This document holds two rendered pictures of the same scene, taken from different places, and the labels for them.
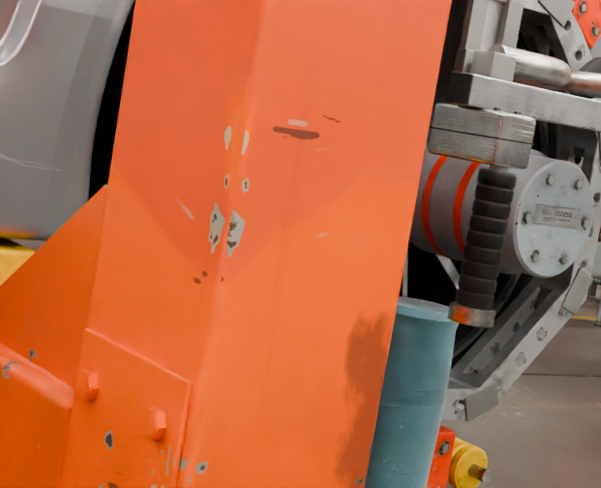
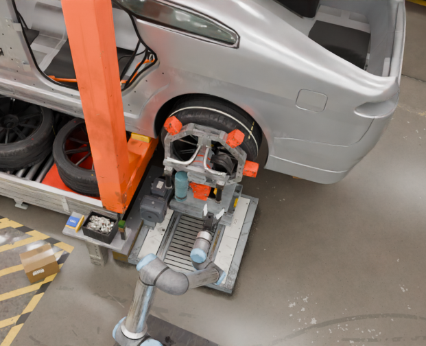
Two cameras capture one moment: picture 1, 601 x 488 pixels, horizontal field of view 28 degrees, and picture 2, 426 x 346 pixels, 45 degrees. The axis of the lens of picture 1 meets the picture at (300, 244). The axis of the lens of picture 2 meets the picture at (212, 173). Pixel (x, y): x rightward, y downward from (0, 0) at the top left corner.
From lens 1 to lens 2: 3.22 m
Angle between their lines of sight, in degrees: 63
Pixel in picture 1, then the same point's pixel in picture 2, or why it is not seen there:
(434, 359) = (178, 184)
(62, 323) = not seen: hidden behind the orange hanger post
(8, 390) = not seen: hidden behind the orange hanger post
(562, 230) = (198, 178)
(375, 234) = (114, 186)
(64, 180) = (149, 132)
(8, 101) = (138, 122)
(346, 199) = (110, 182)
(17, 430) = not seen: hidden behind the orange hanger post
